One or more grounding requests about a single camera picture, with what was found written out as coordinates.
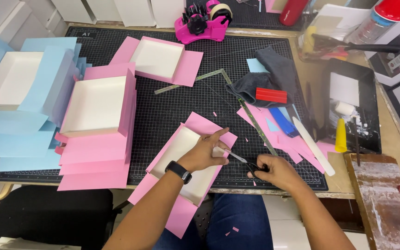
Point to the dark grey cloth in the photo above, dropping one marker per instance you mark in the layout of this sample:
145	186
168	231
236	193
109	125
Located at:
269	76

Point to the person's blue jeans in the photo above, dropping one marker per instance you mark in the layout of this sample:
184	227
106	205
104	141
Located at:
234	222

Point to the black wrist watch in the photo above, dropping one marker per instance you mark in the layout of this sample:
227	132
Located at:
179	170

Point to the row of white boxes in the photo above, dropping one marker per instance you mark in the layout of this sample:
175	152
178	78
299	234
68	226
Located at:
116	12

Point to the person's right fingers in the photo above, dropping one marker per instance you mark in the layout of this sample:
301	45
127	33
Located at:
259	167

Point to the pink tape dispenser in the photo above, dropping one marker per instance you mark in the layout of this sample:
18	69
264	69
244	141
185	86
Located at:
203	24

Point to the person's right hand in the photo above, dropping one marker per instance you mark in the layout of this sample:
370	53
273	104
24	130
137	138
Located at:
279	170

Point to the pile of pink paper scraps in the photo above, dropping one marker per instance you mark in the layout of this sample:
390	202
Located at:
283	139

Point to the light blue paper piece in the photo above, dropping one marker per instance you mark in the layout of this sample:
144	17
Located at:
255	65

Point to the pink paper box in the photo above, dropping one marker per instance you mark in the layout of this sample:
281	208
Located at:
160	60
186	166

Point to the red plastic scraper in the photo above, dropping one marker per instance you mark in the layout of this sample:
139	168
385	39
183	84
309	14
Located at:
271	95

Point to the stack of pink wrapped boxes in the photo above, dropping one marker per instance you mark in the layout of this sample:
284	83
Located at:
97	132

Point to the black glue tray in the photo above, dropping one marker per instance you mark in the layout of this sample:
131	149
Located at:
354	104

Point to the wooden board with glue stains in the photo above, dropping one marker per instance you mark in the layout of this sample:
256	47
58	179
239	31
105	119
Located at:
384	205

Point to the metal square ruler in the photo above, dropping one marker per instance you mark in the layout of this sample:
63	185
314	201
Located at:
234	104

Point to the person's left hand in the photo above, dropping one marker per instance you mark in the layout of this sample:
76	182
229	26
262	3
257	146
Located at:
201	152

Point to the black cutting mat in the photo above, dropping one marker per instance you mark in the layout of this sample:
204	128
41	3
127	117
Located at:
193	104

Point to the black chair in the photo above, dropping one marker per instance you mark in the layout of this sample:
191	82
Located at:
47	215

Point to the stack of blue wrapped boxes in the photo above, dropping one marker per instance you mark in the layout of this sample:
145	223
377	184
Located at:
23	104

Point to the white bone folder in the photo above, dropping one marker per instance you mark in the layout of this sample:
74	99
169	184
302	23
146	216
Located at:
313	145

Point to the thin black brush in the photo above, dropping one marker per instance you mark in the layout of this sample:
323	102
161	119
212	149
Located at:
356	139

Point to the blue utility knife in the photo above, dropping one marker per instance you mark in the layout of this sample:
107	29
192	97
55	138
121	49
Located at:
283	122

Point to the clear bottle with red cap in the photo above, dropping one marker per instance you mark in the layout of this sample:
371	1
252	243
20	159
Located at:
380	20

